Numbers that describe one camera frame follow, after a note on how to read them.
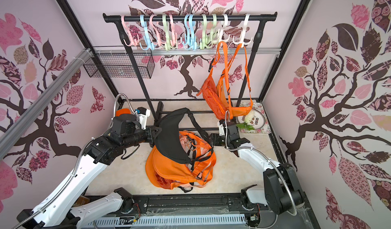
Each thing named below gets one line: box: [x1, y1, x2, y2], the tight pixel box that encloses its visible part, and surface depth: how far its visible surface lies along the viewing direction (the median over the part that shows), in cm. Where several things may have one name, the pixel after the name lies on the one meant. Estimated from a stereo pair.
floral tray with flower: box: [235, 102, 272, 134], surface depth 106 cm
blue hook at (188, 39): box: [182, 14, 194, 50], surface depth 61 cm
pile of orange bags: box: [145, 130, 217, 193], surface depth 80 cm
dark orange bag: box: [196, 41, 234, 120], surface depth 86 cm
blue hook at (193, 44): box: [188, 14, 198, 50], surface depth 60 cm
